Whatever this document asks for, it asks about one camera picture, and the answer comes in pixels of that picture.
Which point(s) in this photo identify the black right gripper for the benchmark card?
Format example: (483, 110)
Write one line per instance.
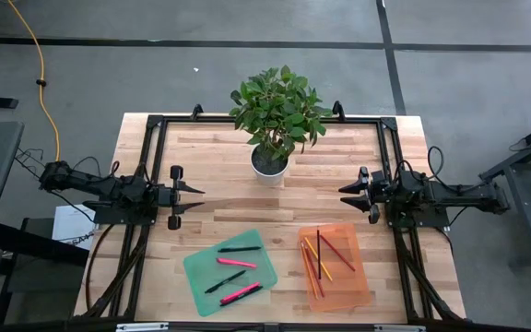
(376, 191)

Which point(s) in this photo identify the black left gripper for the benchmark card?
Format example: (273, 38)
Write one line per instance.
(168, 196)

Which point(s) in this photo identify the red pencil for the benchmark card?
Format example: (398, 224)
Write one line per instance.
(315, 274)
(338, 253)

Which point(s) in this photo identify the dark brown pencil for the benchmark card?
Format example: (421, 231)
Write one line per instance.
(319, 253)

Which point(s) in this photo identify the black pen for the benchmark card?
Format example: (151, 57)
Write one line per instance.
(252, 292)
(239, 249)
(225, 281)

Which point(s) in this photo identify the yellow pencil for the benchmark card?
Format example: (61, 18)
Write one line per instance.
(318, 259)

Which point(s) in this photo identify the pink pen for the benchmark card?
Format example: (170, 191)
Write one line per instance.
(240, 292)
(236, 263)

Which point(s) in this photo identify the orange pencil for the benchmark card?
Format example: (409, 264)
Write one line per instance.
(309, 272)

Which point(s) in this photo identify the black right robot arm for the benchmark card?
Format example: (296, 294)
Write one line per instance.
(454, 196)

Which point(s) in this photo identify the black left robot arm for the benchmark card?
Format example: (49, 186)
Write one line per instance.
(104, 186)

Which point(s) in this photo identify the green translucent plastic tray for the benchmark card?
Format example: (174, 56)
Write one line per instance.
(201, 276)

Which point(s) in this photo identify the black table clamp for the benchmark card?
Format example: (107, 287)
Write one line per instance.
(197, 112)
(338, 110)

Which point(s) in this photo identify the orange translucent plastic tray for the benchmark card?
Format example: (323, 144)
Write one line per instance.
(344, 286)

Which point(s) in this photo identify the green potted plant white pot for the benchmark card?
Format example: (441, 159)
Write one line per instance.
(279, 110)

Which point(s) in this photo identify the white paper sheet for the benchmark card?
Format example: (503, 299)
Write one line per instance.
(69, 226)

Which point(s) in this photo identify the black metal table frame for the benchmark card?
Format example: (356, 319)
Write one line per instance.
(357, 120)

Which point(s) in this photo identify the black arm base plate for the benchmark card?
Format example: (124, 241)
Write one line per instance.
(438, 220)
(109, 219)

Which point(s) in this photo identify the silver metal bracket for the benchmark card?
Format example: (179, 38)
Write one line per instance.
(399, 328)
(141, 327)

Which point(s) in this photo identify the dark grey desk frame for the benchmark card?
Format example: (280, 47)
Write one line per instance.
(526, 207)

